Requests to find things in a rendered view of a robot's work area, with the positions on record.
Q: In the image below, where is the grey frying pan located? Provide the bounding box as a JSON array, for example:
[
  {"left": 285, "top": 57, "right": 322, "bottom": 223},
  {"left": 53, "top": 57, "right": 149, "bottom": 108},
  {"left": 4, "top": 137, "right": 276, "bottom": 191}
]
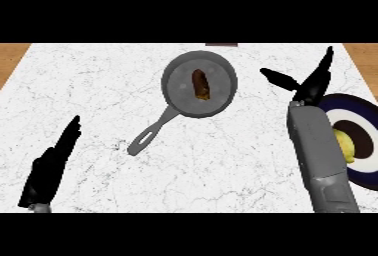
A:
[{"left": 125, "top": 50, "right": 239, "bottom": 157}]

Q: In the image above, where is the navy and white plate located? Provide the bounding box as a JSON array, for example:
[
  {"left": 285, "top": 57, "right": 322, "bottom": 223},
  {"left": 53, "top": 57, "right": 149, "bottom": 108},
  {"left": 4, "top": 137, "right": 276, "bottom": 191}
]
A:
[{"left": 317, "top": 93, "right": 378, "bottom": 191}]

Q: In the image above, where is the yellow vegetable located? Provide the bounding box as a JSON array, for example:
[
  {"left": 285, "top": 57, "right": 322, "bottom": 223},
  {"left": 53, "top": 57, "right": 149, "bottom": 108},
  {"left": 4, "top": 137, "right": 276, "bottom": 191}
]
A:
[{"left": 332, "top": 128, "right": 357, "bottom": 164}]

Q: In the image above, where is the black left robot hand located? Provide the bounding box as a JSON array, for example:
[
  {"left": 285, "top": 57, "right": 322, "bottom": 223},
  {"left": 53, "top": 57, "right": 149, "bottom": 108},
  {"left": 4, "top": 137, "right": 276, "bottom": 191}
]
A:
[{"left": 16, "top": 115, "right": 83, "bottom": 209}]

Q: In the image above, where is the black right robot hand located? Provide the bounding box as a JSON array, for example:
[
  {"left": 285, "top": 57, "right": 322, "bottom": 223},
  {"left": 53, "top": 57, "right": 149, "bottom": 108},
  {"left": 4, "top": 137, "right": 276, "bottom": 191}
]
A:
[{"left": 258, "top": 45, "right": 335, "bottom": 106}]

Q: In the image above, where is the brown sweet potato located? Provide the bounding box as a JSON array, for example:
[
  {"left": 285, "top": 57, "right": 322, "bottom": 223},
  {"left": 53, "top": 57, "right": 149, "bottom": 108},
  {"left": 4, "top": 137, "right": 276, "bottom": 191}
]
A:
[{"left": 190, "top": 68, "right": 212, "bottom": 101}]

